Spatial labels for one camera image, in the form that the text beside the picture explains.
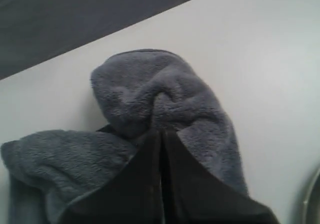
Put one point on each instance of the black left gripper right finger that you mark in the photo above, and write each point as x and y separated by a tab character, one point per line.
191	194

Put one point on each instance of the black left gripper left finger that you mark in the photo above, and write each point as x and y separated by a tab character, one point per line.
132	196

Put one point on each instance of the grey fluffy towel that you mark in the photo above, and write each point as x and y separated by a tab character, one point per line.
136	91

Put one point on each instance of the round stainless steel plate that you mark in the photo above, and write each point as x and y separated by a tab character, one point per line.
309	203

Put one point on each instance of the grey backdrop cloth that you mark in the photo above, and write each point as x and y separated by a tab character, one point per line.
33	31

